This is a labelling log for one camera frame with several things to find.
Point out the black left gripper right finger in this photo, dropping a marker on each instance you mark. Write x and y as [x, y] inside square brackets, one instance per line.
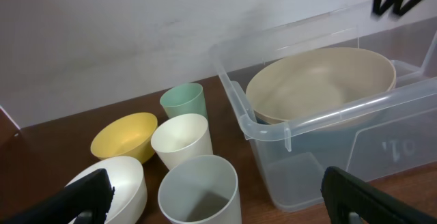
[348, 199]

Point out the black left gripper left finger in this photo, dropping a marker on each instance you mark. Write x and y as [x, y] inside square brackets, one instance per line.
[87, 200]

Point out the white bowl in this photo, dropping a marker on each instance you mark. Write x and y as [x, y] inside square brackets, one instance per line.
[127, 177]

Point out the yellow bowl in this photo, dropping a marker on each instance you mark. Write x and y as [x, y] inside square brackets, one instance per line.
[128, 136]

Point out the beige bowl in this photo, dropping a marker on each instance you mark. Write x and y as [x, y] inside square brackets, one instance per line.
[301, 85]

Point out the clear plastic storage bin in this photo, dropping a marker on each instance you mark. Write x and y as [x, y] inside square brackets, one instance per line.
[371, 137]

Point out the cream cup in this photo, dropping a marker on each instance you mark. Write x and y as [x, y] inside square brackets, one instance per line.
[181, 138]

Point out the grey translucent cup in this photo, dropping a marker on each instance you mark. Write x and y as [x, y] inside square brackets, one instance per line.
[204, 189]

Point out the mint green cup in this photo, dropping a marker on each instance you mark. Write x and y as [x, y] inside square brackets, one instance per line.
[184, 99]

